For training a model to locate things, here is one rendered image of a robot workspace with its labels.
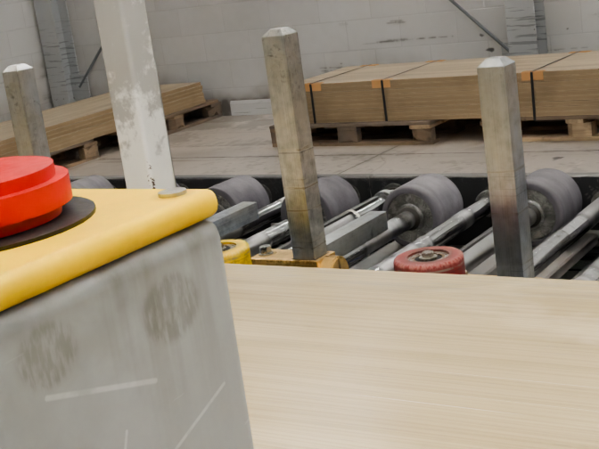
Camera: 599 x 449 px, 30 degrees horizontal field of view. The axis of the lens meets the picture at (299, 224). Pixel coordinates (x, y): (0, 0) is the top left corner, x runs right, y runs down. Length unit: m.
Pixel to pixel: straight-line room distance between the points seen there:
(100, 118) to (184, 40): 1.51
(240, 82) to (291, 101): 7.63
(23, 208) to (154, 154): 1.28
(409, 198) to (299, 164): 0.42
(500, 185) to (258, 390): 0.50
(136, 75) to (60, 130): 6.39
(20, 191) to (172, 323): 0.04
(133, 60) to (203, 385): 1.25
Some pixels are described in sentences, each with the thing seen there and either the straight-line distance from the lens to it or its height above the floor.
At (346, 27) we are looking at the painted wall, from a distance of 8.50.
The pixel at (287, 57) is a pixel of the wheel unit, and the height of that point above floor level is 1.13.
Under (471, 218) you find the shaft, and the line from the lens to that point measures 1.83.
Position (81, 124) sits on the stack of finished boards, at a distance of 8.01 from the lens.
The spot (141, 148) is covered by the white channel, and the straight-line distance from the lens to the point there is 1.48.
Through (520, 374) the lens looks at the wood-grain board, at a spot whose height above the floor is 0.90.
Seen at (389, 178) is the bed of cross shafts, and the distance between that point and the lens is 2.04.
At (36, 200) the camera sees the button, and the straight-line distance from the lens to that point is 0.21.
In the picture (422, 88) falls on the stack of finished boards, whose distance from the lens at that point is 6.80.
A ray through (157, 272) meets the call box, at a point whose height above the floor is 1.21.
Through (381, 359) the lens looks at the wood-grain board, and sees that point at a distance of 1.01.
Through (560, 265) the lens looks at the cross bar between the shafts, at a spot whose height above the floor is 0.74.
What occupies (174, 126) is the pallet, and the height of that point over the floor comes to 0.04.
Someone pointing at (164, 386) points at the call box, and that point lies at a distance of 0.22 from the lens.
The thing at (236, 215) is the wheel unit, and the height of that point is 0.85.
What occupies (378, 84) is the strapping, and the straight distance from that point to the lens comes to 6.94.
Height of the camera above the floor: 1.27
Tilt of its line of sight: 14 degrees down
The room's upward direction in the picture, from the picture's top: 8 degrees counter-clockwise
